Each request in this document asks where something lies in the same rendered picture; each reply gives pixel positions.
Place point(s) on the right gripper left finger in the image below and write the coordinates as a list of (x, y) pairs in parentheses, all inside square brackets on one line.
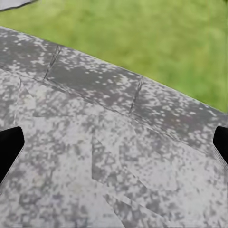
[(11, 142)]

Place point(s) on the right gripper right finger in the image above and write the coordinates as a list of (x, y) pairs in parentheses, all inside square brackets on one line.
[(220, 141)]

